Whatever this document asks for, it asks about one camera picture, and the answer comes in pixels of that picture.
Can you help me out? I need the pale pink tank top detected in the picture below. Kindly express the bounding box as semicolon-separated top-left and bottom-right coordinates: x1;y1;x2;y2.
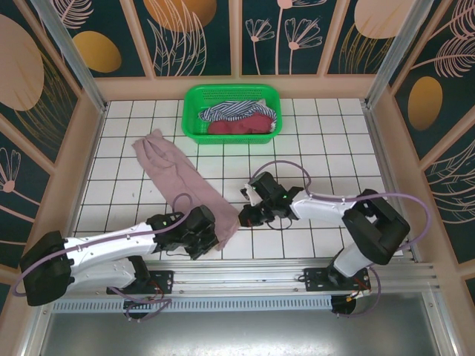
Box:
132;128;239;253

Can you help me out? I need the dark red tank top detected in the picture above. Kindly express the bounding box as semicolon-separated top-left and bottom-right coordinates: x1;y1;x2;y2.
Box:
207;113;274;135

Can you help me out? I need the blue white striped tank top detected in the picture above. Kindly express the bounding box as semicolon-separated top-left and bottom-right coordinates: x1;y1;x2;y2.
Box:
197;99;278;133

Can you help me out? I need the shiny metal sheet panel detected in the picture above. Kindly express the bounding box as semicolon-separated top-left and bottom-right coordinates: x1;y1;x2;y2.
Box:
22;292;456;356

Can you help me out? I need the green plastic basket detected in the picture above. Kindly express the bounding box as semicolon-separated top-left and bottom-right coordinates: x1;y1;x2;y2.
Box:
180;84;284;145

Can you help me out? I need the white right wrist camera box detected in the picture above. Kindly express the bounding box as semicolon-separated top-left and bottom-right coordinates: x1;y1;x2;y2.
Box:
240;182;261;207

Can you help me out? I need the aluminium mounting rail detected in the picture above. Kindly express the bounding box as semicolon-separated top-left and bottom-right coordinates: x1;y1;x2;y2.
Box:
35;259;445;297

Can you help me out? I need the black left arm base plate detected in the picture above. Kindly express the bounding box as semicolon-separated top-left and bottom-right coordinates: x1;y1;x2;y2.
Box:
106;269;175;296

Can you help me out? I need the grey slotted cable duct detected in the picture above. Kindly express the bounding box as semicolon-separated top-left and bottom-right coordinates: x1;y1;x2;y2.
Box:
51;296;333;313

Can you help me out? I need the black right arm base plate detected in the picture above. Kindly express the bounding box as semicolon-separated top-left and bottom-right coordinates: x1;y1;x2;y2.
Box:
303;266;372;294

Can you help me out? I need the aluminium side rail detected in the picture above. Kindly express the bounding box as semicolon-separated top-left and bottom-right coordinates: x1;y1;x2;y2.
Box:
361;99;422;263

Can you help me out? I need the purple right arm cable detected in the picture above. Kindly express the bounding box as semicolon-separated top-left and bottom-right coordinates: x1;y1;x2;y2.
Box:
250;159;432;320

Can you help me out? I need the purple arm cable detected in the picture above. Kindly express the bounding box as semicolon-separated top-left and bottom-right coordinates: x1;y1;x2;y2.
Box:
13;192;194;323
250;159;432;320

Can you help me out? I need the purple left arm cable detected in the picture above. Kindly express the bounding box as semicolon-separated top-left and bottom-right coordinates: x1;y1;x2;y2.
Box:
13;192;194;323

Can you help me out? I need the aluminium frame post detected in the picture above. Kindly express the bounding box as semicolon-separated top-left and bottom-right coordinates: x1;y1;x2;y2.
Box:
29;0;108;114
363;0;441;108

